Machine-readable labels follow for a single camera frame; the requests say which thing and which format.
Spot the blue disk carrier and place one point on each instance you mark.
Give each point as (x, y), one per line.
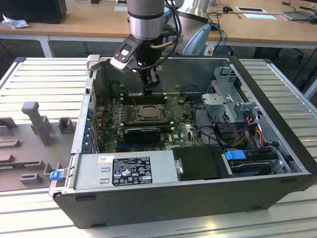
(235, 155)

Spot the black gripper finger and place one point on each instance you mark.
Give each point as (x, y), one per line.
(147, 90)

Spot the black graphics card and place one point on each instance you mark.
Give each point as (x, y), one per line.
(142, 136)

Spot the CPU socket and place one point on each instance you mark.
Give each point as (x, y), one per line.
(151, 120)

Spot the wooden desk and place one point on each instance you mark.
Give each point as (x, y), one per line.
(99, 22)

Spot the pale blue teach pendant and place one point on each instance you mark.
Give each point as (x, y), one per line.
(198, 39)

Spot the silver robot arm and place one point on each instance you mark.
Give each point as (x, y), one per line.
(146, 22)

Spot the grey power supply unit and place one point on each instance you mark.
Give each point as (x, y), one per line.
(89, 171)

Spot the blue case latch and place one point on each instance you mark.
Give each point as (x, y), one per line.
(55, 175)

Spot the black box on desk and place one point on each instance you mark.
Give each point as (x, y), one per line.
(32, 11)

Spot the crumpled white paper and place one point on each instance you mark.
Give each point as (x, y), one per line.
(15, 22)

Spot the metal drive cage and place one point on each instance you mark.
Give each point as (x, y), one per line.
(215, 104)

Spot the hard disk drive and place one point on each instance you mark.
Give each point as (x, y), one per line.
(250, 167)

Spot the black open PC case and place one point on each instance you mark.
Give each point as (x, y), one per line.
(173, 205)

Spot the grey parts rack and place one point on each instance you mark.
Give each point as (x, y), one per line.
(37, 138)

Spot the black computer mouse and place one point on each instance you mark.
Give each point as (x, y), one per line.
(226, 9)

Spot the green motherboard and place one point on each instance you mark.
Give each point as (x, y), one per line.
(183, 121)

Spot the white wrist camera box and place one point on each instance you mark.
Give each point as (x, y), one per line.
(123, 55)

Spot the black RAM slot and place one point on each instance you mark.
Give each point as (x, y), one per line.
(148, 126)
(133, 101)
(133, 95)
(148, 122)

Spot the green RAM stick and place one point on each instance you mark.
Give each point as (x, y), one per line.
(12, 166)

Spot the black drive bay cover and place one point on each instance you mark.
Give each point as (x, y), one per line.
(200, 161)

